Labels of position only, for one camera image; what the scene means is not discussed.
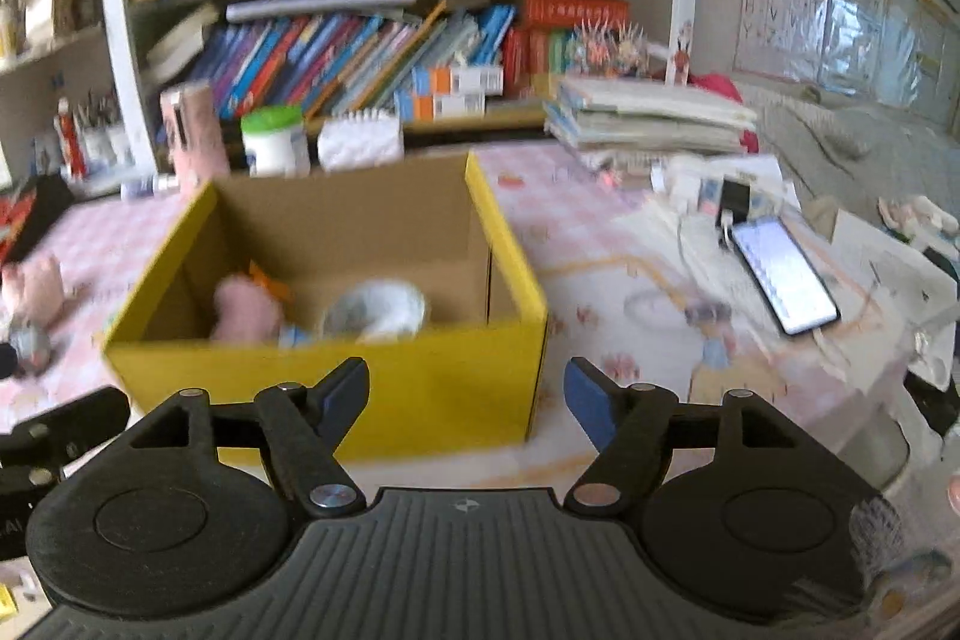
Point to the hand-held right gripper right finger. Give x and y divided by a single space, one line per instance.
589 404

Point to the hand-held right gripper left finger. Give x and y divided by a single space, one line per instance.
345 392

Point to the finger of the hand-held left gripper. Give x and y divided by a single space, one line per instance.
82 415
6 362

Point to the gold tape roll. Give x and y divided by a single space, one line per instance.
375 310

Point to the yellow cardboard box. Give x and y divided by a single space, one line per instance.
450 377

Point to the pink checkered tablecloth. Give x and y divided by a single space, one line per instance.
600 280

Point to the clear spray bottle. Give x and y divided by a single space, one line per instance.
142 185

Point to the black smartphone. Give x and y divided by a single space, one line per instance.
784 276

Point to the white power strip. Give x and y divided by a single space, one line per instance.
682 186

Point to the black charger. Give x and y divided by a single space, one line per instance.
735 197

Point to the white tissue pack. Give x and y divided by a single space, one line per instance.
360 139

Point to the white jar green lid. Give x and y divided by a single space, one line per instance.
274 145

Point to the stack of workbooks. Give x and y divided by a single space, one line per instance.
645 119

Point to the grey stool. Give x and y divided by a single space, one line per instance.
881 445

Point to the pink humidifier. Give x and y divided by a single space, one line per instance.
195 130

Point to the orange white carton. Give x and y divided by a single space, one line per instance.
461 79
442 106

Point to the white bookshelf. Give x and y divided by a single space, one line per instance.
127 70

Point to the white paper sheet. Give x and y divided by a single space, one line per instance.
885 280

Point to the grey fluffy sleeve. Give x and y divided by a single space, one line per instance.
885 542

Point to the row of colourful books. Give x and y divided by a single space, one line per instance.
337 55

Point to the colourful ornament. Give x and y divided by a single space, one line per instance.
611 51

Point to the grey blanket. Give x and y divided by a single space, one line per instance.
847 160

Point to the red boxed book set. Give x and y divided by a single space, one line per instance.
570 10

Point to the wall chart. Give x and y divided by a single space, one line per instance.
885 33

